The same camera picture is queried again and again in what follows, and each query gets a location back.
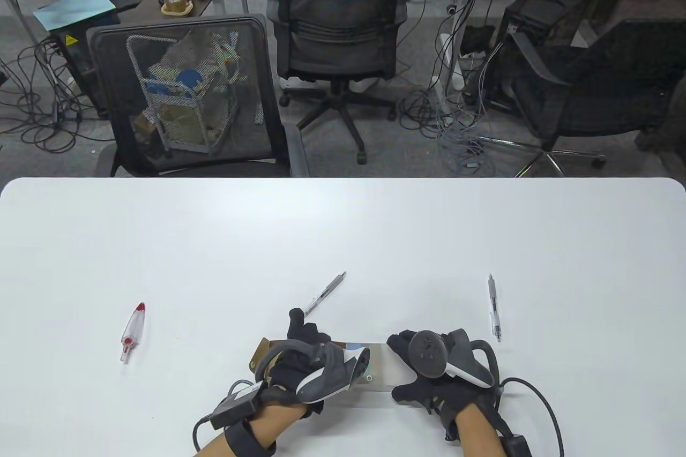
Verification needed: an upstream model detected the black swivel office chair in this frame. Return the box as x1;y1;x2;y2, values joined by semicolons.
266;0;408;166

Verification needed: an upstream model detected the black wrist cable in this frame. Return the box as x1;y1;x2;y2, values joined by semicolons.
498;378;565;457

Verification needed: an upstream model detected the black mesh-back chair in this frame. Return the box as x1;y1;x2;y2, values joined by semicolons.
87;14;310;178

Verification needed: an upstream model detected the teal flat board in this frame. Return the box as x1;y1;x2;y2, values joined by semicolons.
33;0;117;32

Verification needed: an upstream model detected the grey retractable pen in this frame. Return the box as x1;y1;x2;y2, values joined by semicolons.
302;271;347;318

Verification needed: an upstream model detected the black cabinet with yellow label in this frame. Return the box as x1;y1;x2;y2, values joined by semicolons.
51;31;114;120

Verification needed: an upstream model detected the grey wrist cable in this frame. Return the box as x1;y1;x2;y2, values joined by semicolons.
192;379;253;453

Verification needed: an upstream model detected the person's left forearm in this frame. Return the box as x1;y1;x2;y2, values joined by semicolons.
198;403;309;457

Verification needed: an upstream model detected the grey tracking controller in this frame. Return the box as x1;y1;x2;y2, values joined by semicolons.
256;339;371;404
408;329;502;388

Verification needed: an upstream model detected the black wrist camera unit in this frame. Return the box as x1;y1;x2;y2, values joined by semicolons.
496;414;532;457
210;381;278;457

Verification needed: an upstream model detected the person's right hand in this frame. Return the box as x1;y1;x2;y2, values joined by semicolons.
387;329;502;441

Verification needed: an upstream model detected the person's right forearm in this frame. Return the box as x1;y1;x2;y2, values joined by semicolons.
456;403;515;457

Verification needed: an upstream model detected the dark chair with chrome base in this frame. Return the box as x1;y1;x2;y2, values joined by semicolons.
476;18;686;178

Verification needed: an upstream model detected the white wire cart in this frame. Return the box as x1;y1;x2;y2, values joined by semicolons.
126;31;242;155

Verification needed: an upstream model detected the person's left hand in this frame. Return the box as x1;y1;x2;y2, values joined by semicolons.
261;308;349;417

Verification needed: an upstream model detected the tan snap-button pencil case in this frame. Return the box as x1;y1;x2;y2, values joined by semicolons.
249;338;413;393

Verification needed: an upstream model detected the clear pen with red cap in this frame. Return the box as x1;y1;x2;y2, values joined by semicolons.
121;302;146;364

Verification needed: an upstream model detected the grey floor cable bundle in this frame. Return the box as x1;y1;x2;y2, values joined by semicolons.
399;79;500;176

